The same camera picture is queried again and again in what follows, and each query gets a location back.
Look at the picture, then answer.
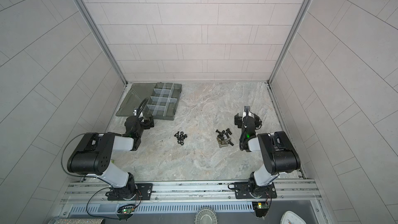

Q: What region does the silver hex bolt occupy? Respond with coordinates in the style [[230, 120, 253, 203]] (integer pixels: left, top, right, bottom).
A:
[[218, 140, 230, 148]]

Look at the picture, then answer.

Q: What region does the clear green organizer box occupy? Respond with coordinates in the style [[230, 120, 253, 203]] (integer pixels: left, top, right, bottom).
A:
[[116, 82, 182, 120]]

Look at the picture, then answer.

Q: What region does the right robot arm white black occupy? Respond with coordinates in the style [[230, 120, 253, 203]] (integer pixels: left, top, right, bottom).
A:
[[233, 106, 301, 199]]

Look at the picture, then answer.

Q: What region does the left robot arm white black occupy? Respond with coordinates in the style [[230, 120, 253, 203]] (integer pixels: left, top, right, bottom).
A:
[[66, 115, 154, 201]]

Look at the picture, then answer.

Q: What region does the left circuit board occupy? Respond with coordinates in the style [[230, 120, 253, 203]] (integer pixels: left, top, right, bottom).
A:
[[117, 204, 136, 215]]

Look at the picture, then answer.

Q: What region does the circuit board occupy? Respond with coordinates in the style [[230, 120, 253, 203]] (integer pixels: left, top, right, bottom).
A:
[[252, 202, 270, 218], [117, 204, 136, 215]]

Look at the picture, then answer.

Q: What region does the right circuit board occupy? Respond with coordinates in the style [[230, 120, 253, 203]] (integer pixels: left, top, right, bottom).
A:
[[252, 202, 270, 218]]

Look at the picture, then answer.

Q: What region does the round metal dish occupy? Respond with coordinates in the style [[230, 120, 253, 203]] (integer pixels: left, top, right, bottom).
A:
[[194, 207, 218, 224]]

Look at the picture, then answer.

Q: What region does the white scale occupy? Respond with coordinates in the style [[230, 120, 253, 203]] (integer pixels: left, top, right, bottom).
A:
[[280, 211, 306, 224]]

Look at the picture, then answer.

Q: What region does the glittery grey roll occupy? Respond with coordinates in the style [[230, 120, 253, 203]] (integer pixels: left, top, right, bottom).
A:
[[47, 218, 106, 224]]

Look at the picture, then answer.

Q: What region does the left black cable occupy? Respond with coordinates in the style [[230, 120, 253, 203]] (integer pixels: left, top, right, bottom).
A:
[[61, 133, 94, 178]]

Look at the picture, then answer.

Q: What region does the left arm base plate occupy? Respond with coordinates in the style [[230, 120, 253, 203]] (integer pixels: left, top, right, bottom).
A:
[[105, 183, 153, 201]]

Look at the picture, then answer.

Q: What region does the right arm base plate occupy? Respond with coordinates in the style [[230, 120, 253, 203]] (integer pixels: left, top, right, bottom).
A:
[[228, 181, 277, 199]]

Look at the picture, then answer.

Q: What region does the aluminium mounting rail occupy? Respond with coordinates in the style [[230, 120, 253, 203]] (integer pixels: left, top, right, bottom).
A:
[[60, 178, 322, 204]]

